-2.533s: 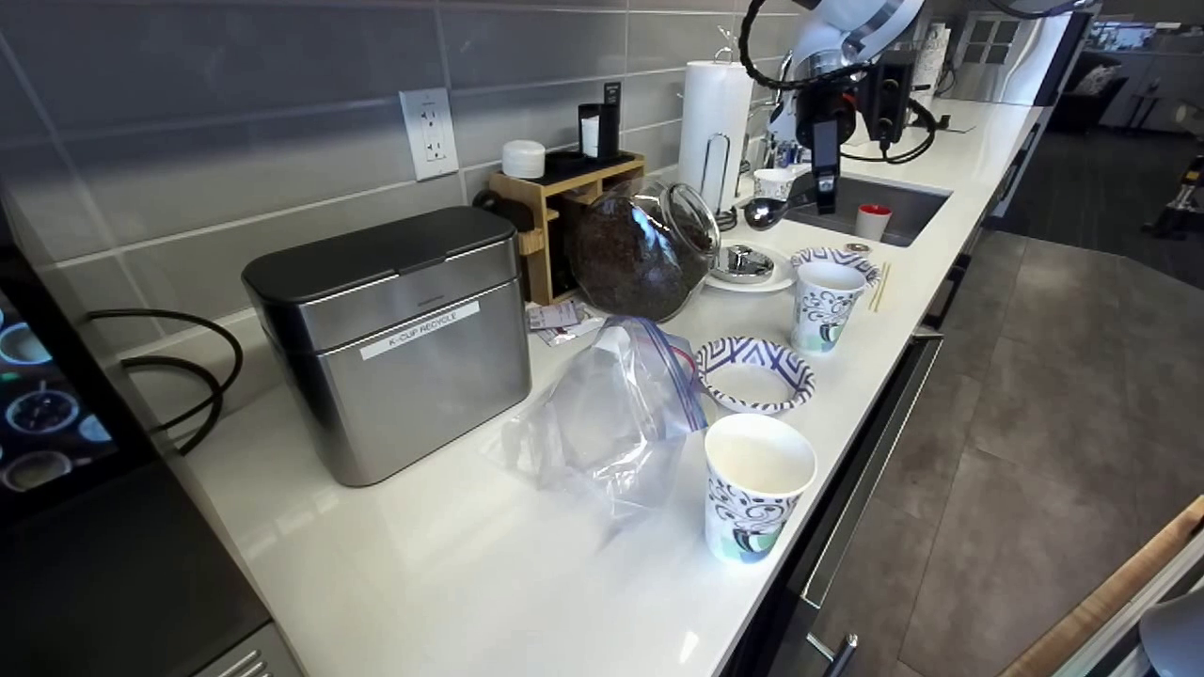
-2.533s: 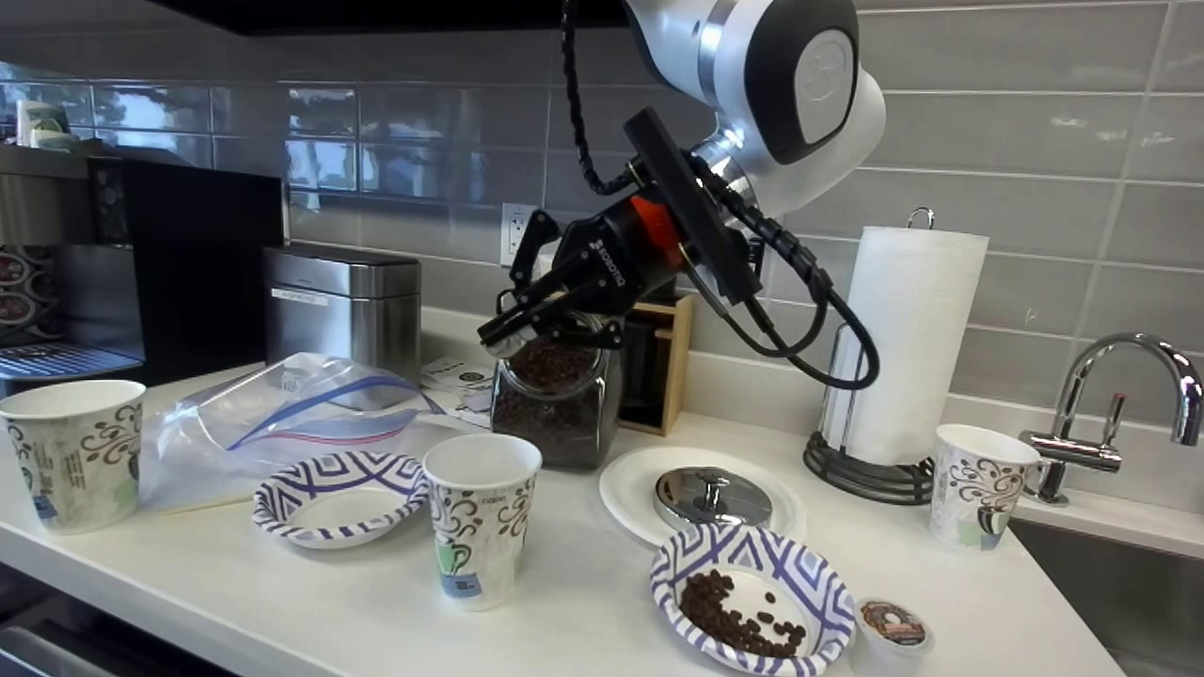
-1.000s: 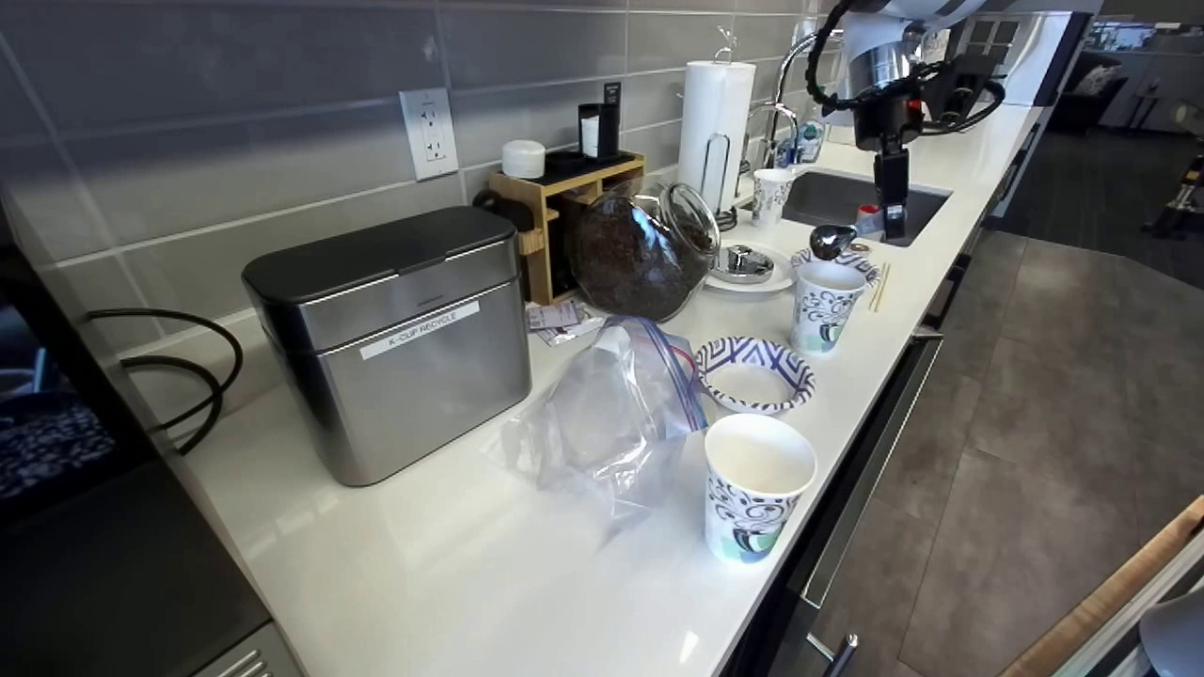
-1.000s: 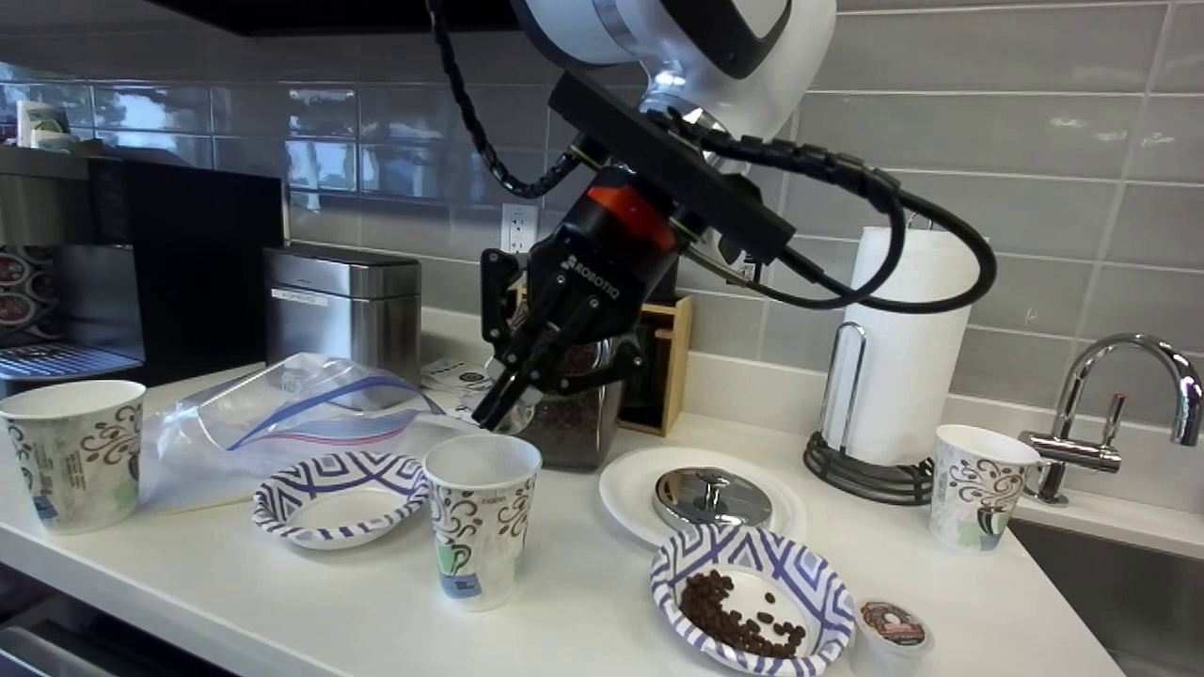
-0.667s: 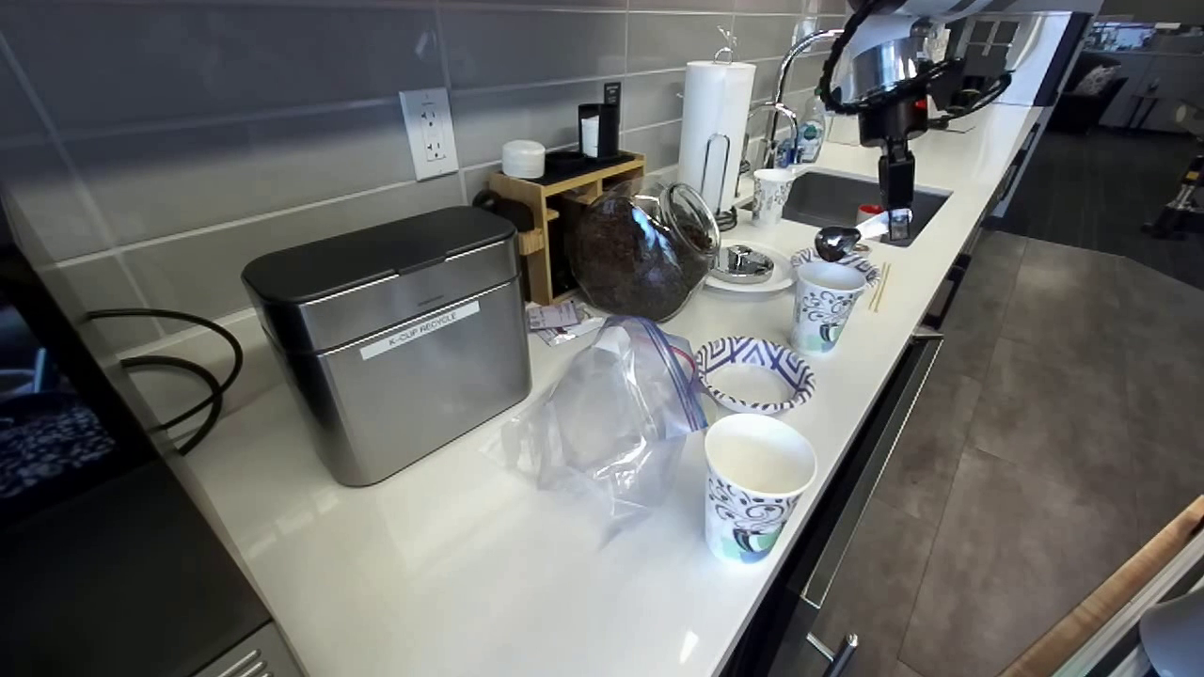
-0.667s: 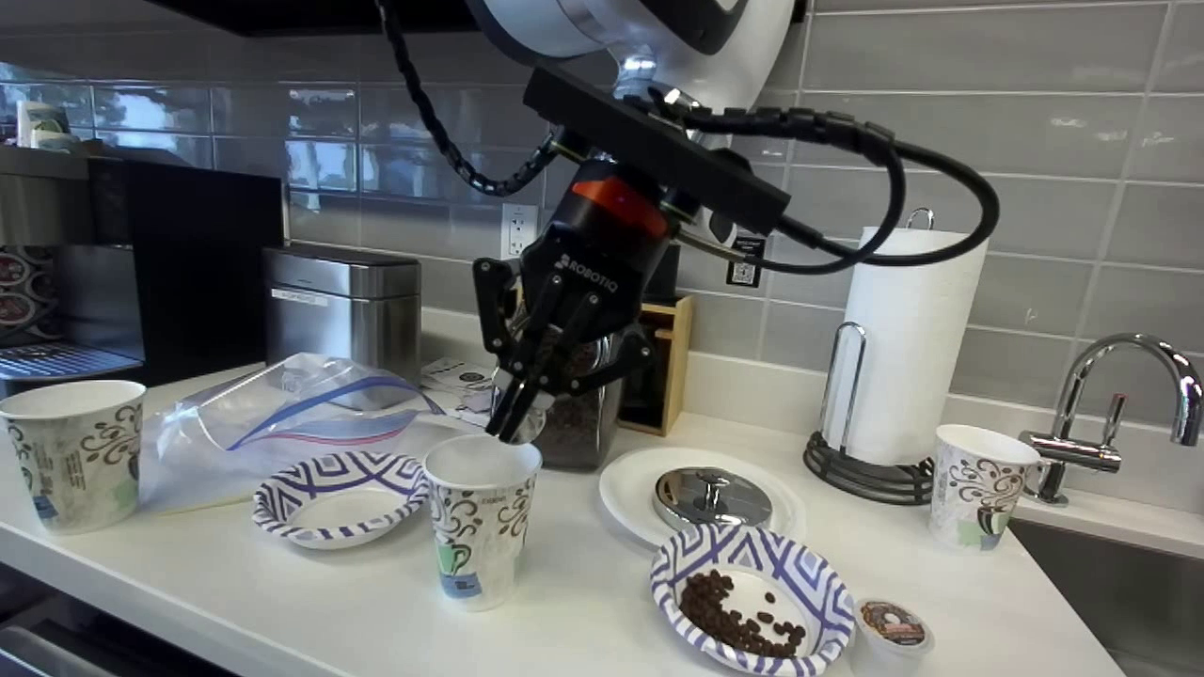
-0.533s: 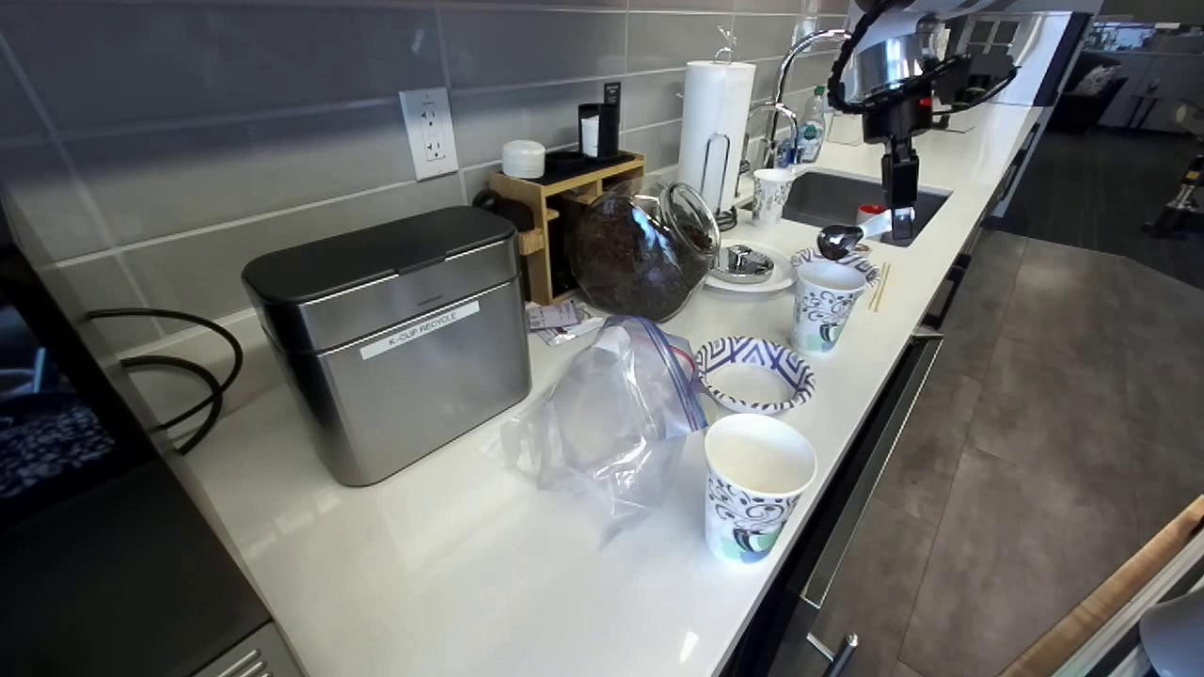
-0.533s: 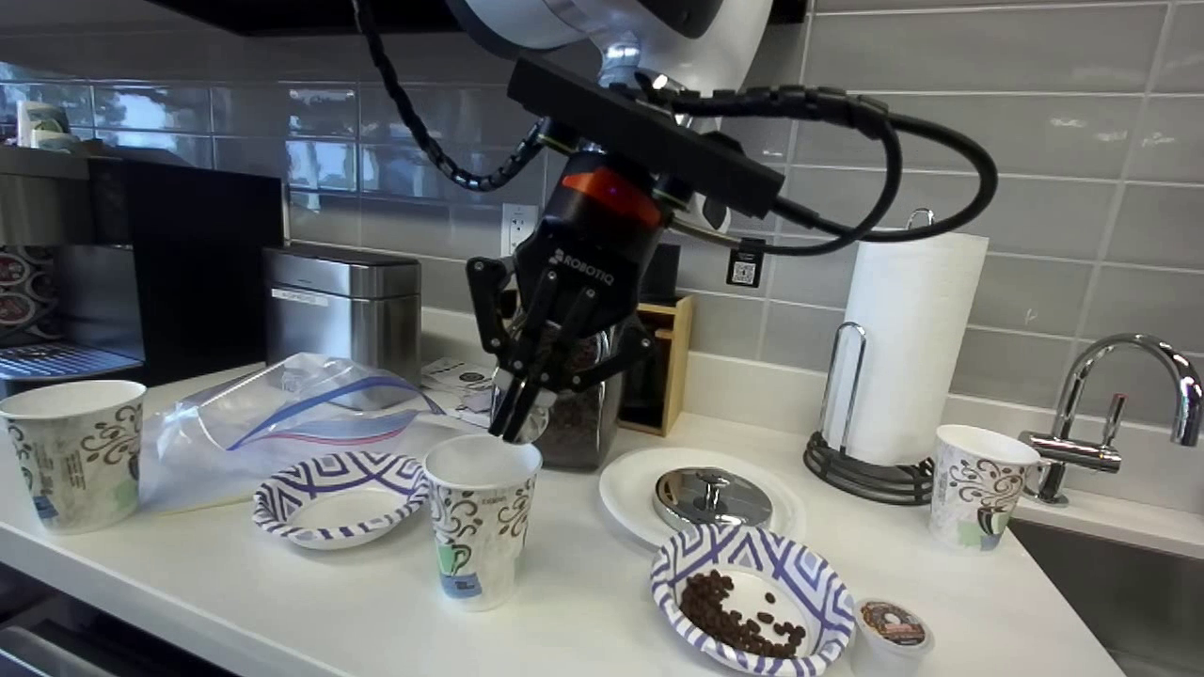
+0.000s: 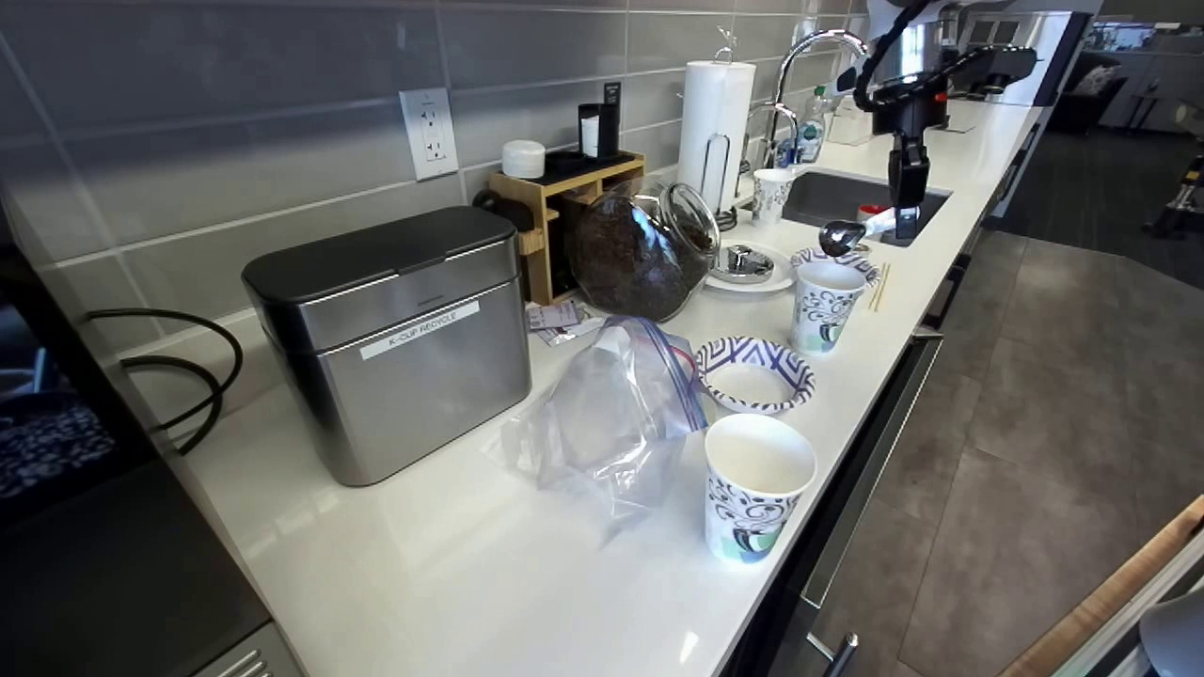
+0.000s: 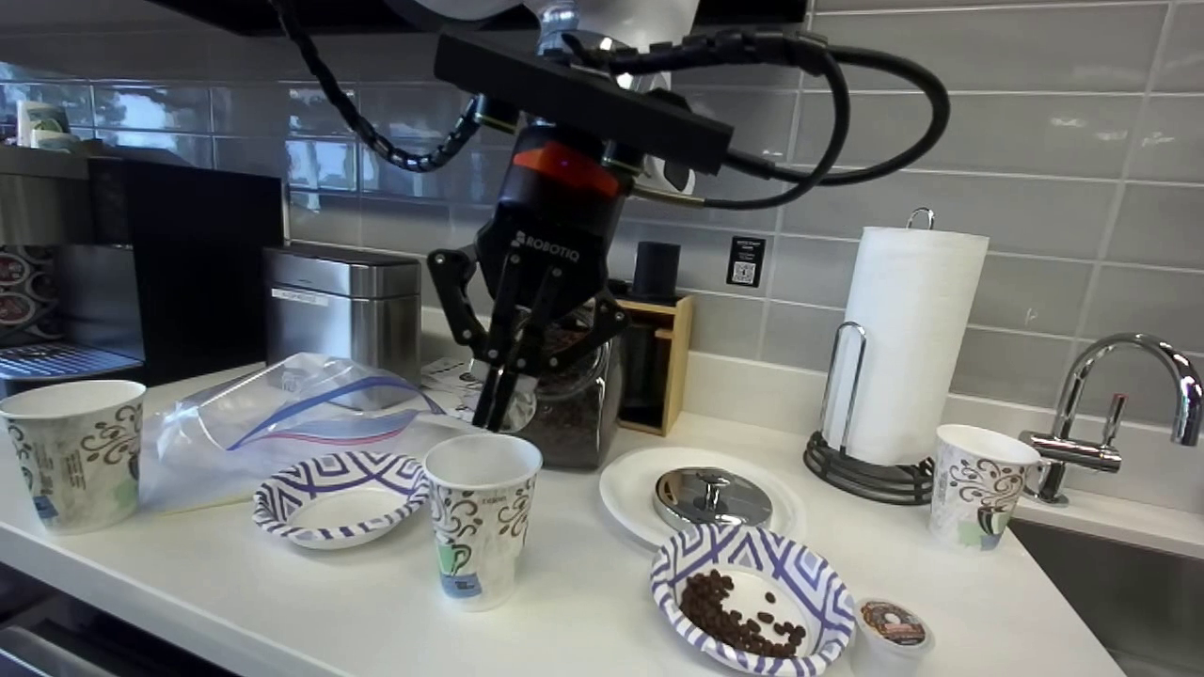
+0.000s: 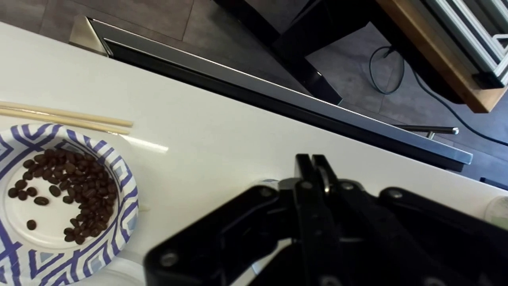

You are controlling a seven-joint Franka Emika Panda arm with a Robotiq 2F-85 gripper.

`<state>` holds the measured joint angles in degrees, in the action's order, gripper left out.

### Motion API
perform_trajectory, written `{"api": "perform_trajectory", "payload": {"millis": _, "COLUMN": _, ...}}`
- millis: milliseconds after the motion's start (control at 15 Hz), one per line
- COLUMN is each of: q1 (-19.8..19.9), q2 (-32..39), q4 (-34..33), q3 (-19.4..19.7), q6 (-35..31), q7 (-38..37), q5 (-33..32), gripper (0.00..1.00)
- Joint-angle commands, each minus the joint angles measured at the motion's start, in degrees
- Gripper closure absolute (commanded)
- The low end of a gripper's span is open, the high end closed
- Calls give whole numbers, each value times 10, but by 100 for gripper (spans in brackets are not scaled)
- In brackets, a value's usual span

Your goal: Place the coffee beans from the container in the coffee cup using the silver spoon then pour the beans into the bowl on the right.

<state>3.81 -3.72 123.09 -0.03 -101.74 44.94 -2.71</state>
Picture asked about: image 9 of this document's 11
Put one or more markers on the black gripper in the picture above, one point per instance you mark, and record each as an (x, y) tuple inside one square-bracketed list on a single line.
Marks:
[(910, 118)]

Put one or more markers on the patterned paper cup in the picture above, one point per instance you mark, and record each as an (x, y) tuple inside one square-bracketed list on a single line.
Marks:
[(753, 491), (829, 314), (774, 199)]

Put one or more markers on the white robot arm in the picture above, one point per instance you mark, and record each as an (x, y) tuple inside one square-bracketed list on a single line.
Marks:
[(903, 38)]

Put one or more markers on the red white small cup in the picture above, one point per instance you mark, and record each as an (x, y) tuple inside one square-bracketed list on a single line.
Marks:
[(881, 225)]

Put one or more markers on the blue patterned paper bowl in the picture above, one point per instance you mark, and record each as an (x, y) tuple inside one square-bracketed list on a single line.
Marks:
[(753, 398), (869, 268)]

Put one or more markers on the steel sink basin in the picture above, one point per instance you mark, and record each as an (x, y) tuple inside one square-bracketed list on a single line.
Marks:
[(829, 200)]

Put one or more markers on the blue soap bottle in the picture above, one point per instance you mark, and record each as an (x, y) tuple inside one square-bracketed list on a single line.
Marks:
[(815, 133)]

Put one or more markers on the wooden chopstick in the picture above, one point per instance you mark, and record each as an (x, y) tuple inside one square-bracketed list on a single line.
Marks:
[(879, 288)]

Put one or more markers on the chrome faucet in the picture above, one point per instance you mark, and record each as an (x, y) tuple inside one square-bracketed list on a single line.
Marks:
[(788, 71)]

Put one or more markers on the white round plate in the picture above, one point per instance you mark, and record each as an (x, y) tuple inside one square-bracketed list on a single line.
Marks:
[(753, 288)]

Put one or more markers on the white paper towel roll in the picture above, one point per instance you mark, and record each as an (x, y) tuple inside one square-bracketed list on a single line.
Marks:
[(715, 107)]

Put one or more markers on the tall black box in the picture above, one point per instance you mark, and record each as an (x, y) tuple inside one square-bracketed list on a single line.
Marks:
[(612, 118)]

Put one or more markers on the bamboo counter organizer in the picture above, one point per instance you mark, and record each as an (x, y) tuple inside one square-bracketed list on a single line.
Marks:
[(538, 211)]

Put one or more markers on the small plastic packet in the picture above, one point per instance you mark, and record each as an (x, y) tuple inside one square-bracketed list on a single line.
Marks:
[(557, 322)]

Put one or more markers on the clear zip plastic bag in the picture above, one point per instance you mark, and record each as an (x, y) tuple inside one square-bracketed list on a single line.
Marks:
[(604, 417)]

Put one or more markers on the small white round jar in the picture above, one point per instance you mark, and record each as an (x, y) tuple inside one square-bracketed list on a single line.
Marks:
[(526, 161)]

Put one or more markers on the wooden table top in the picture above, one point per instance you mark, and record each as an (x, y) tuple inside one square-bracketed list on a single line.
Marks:
[(1103, 589)]

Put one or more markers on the stainless steel bin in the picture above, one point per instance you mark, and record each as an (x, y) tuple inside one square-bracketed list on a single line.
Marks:
[(399, 362)]

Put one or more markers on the black monitor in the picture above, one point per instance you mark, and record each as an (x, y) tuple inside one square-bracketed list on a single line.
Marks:
[(49, 427)]

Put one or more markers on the white wall outlet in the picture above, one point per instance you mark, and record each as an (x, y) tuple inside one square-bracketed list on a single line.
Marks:
[(429, 137)]

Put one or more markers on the white metal frame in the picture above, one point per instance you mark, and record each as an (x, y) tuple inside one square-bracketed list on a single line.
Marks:
[(1116, 621)]

